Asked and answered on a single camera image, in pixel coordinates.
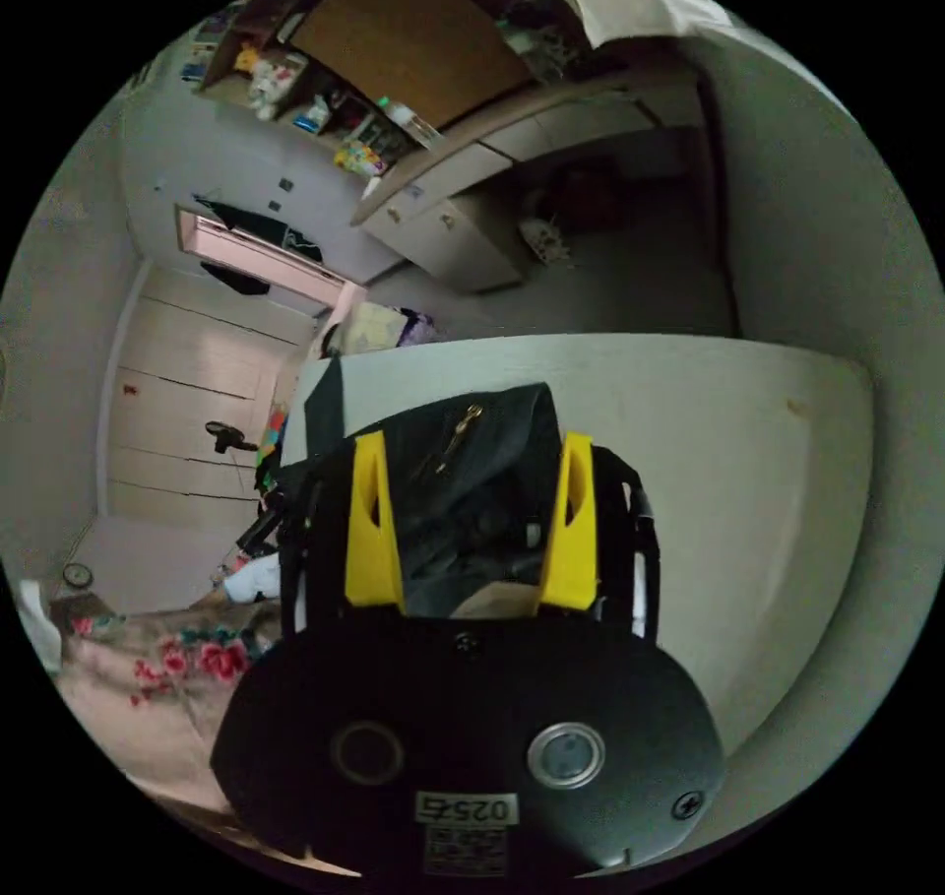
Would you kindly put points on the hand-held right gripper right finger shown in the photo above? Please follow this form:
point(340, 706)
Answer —
point(568, 563)

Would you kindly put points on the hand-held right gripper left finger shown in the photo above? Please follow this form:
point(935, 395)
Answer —
point(373, 548)

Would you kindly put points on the black pants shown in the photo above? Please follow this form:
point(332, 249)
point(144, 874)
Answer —
point(472, 467)

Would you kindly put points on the white flat board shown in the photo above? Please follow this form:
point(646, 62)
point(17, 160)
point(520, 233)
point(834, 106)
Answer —
point(723, 467)

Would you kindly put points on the black fan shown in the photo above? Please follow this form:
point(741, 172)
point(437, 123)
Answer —
point(224, 437)

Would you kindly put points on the pile of clothes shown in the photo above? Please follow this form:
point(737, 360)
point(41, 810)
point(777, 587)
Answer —
point(384, 323)

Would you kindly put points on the white wardrobe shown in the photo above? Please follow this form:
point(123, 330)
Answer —
point(192, 400)

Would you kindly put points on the bed with floral quilt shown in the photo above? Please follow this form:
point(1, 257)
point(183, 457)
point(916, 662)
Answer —
point(140, 696)

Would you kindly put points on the round clock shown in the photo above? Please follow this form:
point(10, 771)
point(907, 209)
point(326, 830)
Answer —
point(77, 575)

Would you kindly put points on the window with pink frame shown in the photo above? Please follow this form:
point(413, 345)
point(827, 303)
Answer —
point(251, 241)

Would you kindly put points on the wall shelf with items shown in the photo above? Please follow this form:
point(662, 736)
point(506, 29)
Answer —
point(399, 31)

